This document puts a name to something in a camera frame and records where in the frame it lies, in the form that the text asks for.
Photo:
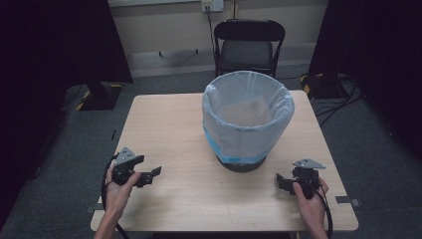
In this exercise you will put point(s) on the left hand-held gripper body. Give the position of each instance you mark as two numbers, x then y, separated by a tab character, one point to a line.
124	169

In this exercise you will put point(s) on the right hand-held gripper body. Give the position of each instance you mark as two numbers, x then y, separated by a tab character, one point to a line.
307	177

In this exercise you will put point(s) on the black trash bin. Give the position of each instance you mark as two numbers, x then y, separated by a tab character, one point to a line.
241	166

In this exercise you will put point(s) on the trash bin with white liner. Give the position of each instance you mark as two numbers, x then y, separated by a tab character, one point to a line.
247	132

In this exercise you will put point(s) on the person's left hand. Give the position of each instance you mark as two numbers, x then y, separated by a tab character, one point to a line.
117	195

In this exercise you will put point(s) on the person's right hand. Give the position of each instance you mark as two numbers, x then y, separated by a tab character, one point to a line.
311	209

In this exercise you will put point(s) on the small black tape piece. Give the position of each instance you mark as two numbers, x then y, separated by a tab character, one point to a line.
113	135

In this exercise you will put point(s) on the grey tape strip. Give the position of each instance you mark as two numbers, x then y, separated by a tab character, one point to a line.
346	200
96	208

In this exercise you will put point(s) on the black stand base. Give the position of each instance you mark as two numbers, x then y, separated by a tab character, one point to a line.
99	98
323	87

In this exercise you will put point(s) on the black metal bar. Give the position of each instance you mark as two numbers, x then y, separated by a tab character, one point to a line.
179	51

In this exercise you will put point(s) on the black folding chair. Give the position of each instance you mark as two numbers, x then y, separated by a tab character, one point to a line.
247	51

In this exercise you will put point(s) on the black curtain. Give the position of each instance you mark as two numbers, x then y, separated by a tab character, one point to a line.
381	49
49	49

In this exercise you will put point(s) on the white wall outlet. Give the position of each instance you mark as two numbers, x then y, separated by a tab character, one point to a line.
213	5

